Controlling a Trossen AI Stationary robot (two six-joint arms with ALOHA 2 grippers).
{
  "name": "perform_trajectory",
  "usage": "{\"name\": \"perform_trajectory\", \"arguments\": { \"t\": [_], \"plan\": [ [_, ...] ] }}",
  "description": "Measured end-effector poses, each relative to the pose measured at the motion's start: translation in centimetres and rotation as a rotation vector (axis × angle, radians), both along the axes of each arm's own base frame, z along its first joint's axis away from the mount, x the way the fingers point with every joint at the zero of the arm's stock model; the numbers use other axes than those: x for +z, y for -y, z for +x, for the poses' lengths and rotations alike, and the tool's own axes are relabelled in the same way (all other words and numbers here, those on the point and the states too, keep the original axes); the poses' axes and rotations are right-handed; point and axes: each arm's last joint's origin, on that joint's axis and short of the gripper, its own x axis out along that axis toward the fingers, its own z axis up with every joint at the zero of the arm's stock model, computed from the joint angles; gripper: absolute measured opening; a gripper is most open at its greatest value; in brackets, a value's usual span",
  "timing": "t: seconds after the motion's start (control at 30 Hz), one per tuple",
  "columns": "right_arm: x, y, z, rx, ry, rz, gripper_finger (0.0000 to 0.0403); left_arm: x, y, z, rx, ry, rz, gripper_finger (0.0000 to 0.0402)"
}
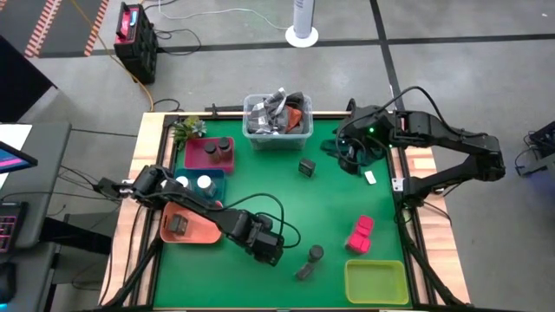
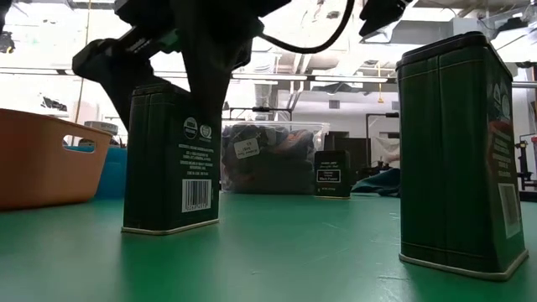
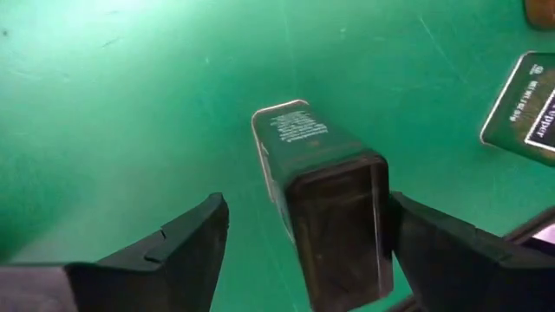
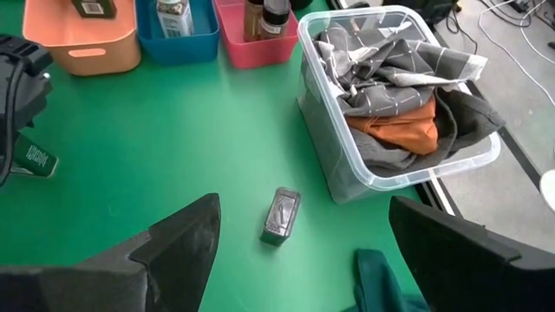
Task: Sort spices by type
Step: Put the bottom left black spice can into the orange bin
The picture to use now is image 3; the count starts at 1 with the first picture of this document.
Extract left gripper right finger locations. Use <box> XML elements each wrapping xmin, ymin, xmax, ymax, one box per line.
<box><xmin>387</xmin><ymin>192</ymin><xmax>555</xmax><ymax>312</ymax></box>

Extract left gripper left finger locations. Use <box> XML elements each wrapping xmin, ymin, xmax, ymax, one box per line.
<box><xmin>0</xmin><ymin>192</ymin><xmax>230</xmax><ymax>312</ymax></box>

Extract dark green spice tin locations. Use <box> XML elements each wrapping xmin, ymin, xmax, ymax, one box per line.
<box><xmin>479</xmin><ymin>50</ymin><xmax>555</xmax><ymax>168</ymax></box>
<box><xmin>250</xmin><ymin>98</ymin><xmax>395</xmax><ymax>312</ymax></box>

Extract orange plastic basket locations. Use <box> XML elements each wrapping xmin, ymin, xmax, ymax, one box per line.
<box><xmin>523</xmin><ymin>0</ymin><xmax>555</xmax><ymax>30</ymax></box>

